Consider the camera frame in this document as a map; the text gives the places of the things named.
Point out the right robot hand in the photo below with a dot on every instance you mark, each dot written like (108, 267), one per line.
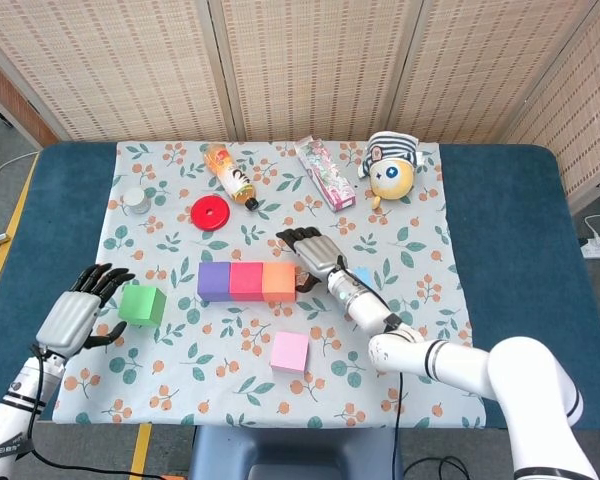
(320, 252)

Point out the red plastic disc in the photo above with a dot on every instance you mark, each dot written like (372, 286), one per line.
(202, 220)

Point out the woven folding screen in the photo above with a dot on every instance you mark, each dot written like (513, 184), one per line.
(305, 65)

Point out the orange foam cube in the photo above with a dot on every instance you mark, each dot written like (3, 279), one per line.
(279, 285)

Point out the pink foam cube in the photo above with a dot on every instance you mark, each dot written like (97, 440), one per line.
(290, 352)

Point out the blue foam cube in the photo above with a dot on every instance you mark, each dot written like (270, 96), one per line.
(365, 276)

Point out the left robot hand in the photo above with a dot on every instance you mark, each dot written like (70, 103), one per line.
(67, 320)

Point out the small white jar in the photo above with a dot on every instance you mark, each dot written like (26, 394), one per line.
(136, 202)

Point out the floral tablecloth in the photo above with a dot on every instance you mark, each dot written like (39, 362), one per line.
(205, 390)

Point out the yellow plush toy striped hat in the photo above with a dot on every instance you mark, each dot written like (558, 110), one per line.
(390, 175)

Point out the pink toothbrush package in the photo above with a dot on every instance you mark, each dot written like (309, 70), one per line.
(325, 175)

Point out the orange drink bottle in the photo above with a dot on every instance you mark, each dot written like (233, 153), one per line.
(232, 180)

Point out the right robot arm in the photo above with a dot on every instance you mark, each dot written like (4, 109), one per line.
(455, 360)

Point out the purple foam cube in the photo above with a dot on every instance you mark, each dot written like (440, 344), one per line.
(214, 282)

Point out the red foam cube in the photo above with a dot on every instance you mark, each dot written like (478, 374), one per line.
(246, 282)

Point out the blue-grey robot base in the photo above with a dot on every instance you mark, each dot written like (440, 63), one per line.
(295, 450)

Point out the green foam cube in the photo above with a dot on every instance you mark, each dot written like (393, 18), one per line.
(140, 306)

